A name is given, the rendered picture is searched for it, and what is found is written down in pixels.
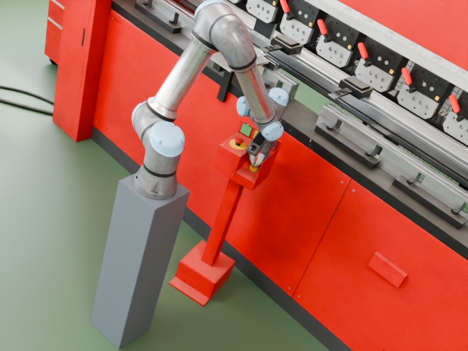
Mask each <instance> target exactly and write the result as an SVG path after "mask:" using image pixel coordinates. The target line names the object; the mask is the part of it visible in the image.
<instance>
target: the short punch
mask: <svg viewBox="0 0 468 351"><path fill-rule="evenodd" d="M276 26H277V24H271V23H266V22H264V21H262V20H261V19H259V18H257V19H256V23H255V25H254V28H253V29H254V32H253V34H254V35H256V36H258V37H259V38H261V39H262V40H264V41H265V42H267V43H270V40H271V39H272V38H273V35H274V32H275V30H276Z"/></svg>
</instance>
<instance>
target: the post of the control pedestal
mask: <svg viewBox="0 0 468 351"><path fill-rule="evenodd" d="M243 189H244V187H243V186H242V185H240V184H238V183H236V182H235V181H233V180H231V179H230V178H229V179H228V182H227V185H226V188H225V191H224V195H223V197H222V200H221V203H220V205H219V209H218V211H217V215H216V217H215V220H214V223H213V225H212V229H211V231H210V235H209V238H208V241H207V243H206V246H205V249H204V252H203V255H202V258H201V260H202V261H203V262H204V263H206V264H208V265H209V266H210V267H211V266H212V265H213V264H214V263H215V262H216V261H217V259H218V257H219V253H220V251H221V248H222V245H223V243H224V240H225V238H226V234H227V232H228V229H229V226H230V224H231V221H232V218H233V215H234V213H235V210H236V207H237V205H238V202H239V200H240V197H241V194H242V191H243Z"/></svg>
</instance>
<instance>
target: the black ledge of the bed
mask: <svg viewBox="0 0 468 351"><path fill-rule="evenodd" d="M135 2H137V0H112V2H111V9H113V10H114V11H116V12H117V13H118V14H119V15H121V16H123V17H124V18H125V19H127V20H128V21H130V22H131V23H133V24H134V25H135V26H137V27H138V28H140V29H141V30H142V31H144V32H145V33H147V34H148V35H149V36H151V37H152V38H154V39H155V40H156V41H158V42H159V43H161V44H162V45H163V46H165V47H166V48H168V49H170V50H171V51H172V52H173V53H175V54H177V55H178V56H179V57H180V56H181V55H182V53H183V52H184V50H185V48H186V47H187V46H188V44H189V42H190V40H191V39H189V38H188V37H187V36H185V35H183V34H182V33H171V32H170V31H168V30H166V29H165V28H164V27H162V26H160V25H159V24H158V23H157V22H155V21H153V20H152V19H150V18H149V17H147V16H146V15H144V14H143V13H142V12H140V11H139V10H137V9H136V8H135V7H134V5H135ZM214 63H215V62H214V61H213V60H211V59H210V60H209V61H208V63H207V64H206V66H205V67H204V69H203V70H202V73H203V74H205V75H206V76H207V77H209V78H211V79H212V80H213V81H215V82H216V83H218V84H219V85H221V81H222V79H223V76H224V72H225V71H222V72H218V71H217V70H215V69H214V68H213V65H214ZM229 92H230V93H232V94H233V95H234V96H235V97H237V98H240V97H244V93H243V91H242V88H241V86H240V83H239V81H238V79H237V77H235V76H233V79H232V82H231V85H230V88H229ZM318 117H319V115H318V114H317V113H315V112H314V111H312V110H310V109H309V108H308V107H306V106H305V105H303V104H302V103H301V102H299V101H297V100H296V99H295V98H294V100H293V101H292V102H288V103H287V106H286V108H285V110H284V113H283V116H282V119H281V125H282V126H283V130H284V131H285V132H287V133H289V135H291V136H292V137H294V138H295V139H296V140H298V141H300V142H301V143H303V144H304V145H305V146H306V147H308V148H310V149H311V150H312V151H313V152H315V153H317V154H318V155H319V156H321V157H322V158H324V159H325V160H327V161H328V162H329V163H330V164H332V165H334V166H335V167H336V168H338V169H339V170H341V171H342V172H344V173H345V174H346V175H347V176H349V177H351V178H352V179H353V180H355V181H356V182H358V183H359V184H360V185H362V186H363V187H365V188H366V189H367V190H369V191H370V192H372V193H373V194H374V195H376V196H377V197H379V198H380V199H382V200H383V201H384V202H386V203H388V204H389V205H390V206H391V207H393V208H394V209H396V210H397V211H399V212H400V213H401V214H403V215H405V216H406V217H407V218H408V219H410V220H412V221H413V222H414V223H415V224H417V225H418V226H420V227H422V228H423V229H424V230H425V231H427V232H429V234H431V235H433V236H434V237H436V238H437V239H438V240H440V241H441V242H443V243H444V244H445V245H446V246H448V247H450V248H451V249H452V250H454V251H455V252H457V253H458V254H460V255H461V256H462V257H464V258H465V259H467V260H468V227H466V226H465V225H464V226H463V227H462V228H460V229H459V230H458V229H457V228H455V227H454V226H452V225H451V224H450V223H448V222H447V221H445V220H443V219H442V218H441V217H439V216H438V215H436V214H435V213H434V212H432V211H430V210H429V209H427V208H426V207H425V206H423V205H421V204H420V203H419V202H417V201H415V200H414V199H413V198H412V197H410V196H408V195H407V194H406V193H404V192H403V191H401V190H400V189H399V188H397V187H395V186H394V185H392V184H393V182H394V180H395V178H394V177H393V176H392V175H390V174H388V173H387V172H386V171H384V170H382V169H381V168H380V167H378V166H377V167H375V168H374V169H372V170H370V169H369V168H368V167H366V166H365V165H363V164H362V163H361V162H359V161H357V160H356V159H355V158H353V157H352V156H350V155H349V154H347V153H346V152H344V151H343V150H341V149H340V148H339V147H337V146H335V145H334V144H333V143H331V142H330V141H328V140H327V139H326V138H324V137H323V136H321V135H319V134H318V133H317V132H315V131H314V129H315V127H316V122H317V120H318Z"/></svg>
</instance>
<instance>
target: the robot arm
mask: <svg viewBox="0 0 468 351"><path fill-rule="evenodd" d="M194 17H195V25H194V27H193V29H192V30H191V32H190V33H191V37H192V39H191V40H190V42H189V44H188V46H187V47H186V48H185V50H184V52H183V53H182V55H181V56H180V58H179V59H178V61H177V63H176V64H175V65H174V67H173V69H172V71H171V72H170V74H169V75H168V77H167V78H166V80H165V82H164V83H163V84H162V86H161V88H160V89H159V91H158V92H157V94H156V96H155V97H150V98H148V100H147V101H144V102H143V103H140V104H138V105H137V106H136V108H135V109H134V111H133V113H132V124H133V127H134V130H135V131H136V133H137V134H138V136H139V138H140V140H141V142H142V144H143V146H144V148H145V149H146V154H145V157H144V161H143V165H142V166H141V168H140V169H139V170H138V172H137V173H136V175H135V177H134V188H135V189H136V190H137V191H138V193H140V194H141V195H142V196H145V197H146V198H150V199H153V200H166V199H169V198H171V197H173V196H174V195H175V193H176V190H177V188H178V182H177V178H176V171H177V168H178V164H179V161H180V156H181V153H182V150H183V148H184V144H185V136H184V133H183V131H182V130H181V129H180V128H179V127H178V126H175V124H173V122H174V121H175V119H176V118H177V116H178V115H177V112H176V110H177V108H178V107H179V106H180V104H181V102H182V101H183V99H184V98H185V96H186V94H187V93H188V92H189V90H190V88H191V87H192V86H193V84H194V82H195V81H196V80H197V78H198V76H199V75H200V73H201V72H202V70H203V69H204V67H205V66H206V64H207V63H208V61H209V60H210V58H211V57H212V55H213V54H215V53H219V52H220V53H221V55H222V56H223V57H224V58H225V59H226V62H227V64H228V66H229V68H230V69H231V70H234V72H235V74H236V77H237V79H238V81H239V83H240V86H241V88H242V91H243V93H244V97H240V98H239V99H238V101H237V112H238V114H239V115H240V116H242V117H247V116H248V117H250V119H251V120H252V122H253V123H254V125H255V126H256V127H257V128H258V129H259V132H258V133H257V134H256V136H255V137H254V138H253V140H251V143H250V144H249V145H248V147H247V149H246V151H247V152H248V154H249V158H250V161H251V165H252V167H254V168H256V167H258V166H260V165H261V164H262V162H263V161H264V160H265V159H266V158H268V157H269V156H270V147H271V146H272V148H273V147H274V146H275V143H276V140H277V139H278V138H280V137H281V135H282V134H283V126H282V125H281V119H282V116H283V113H284V110H285V108H286V106H287V102H288V93H287V92H286V91H285V90H283V89H281V88H273V89H271V91H270V92H269V94H268V93H267V90H266V87H265V85H264V82H263V79H262V77H261V75H260V71H259V69H258V66H257V63H256V60H257V54H256V51H255V49H254V45H253V43H252V40H251V36H250V35H249V31H248V29H247V27H246V25H245V24H244V22H243V21H242V20H241V19H240V18H239V17H238V16H237V15H236V14H235V13H234V12H233V11H232V9H231V7H230V6H229V5H227V4H226V3H224V2H223V1H221V0H207V1H205V2H203V3H202V4H201V5H200V6H199V7H198V8H197V9H196V12H195V15H194ZM259 152H260V153H259ZM257 154H258V159H257V160H256V156H257ZM255 160H256V163H255Z"/></svg>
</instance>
